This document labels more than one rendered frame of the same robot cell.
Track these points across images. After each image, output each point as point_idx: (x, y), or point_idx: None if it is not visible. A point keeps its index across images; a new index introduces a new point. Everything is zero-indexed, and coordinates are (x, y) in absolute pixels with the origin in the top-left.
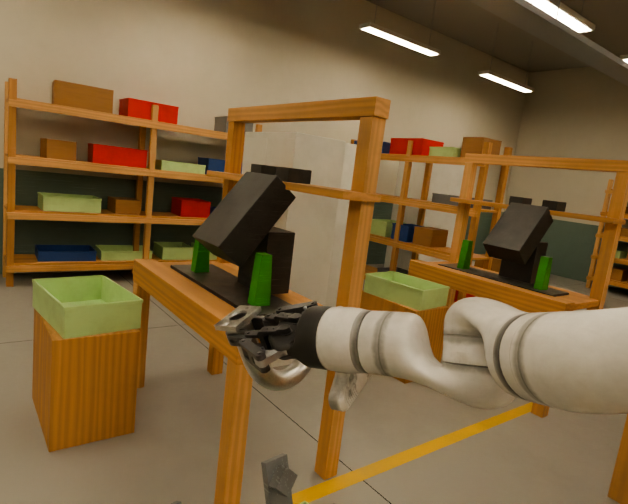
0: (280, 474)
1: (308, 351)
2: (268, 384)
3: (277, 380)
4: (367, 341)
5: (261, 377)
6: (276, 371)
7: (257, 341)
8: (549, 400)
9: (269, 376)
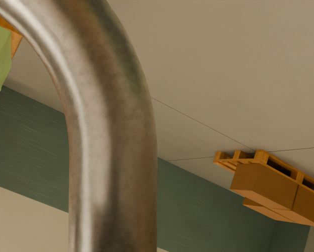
0: None
1: None
2: (111, 25)
3: (64, 10)
4: None
5: (135, 81)
6: (39, 41)
7: (93, 245)
8: None
9: (101, 61)
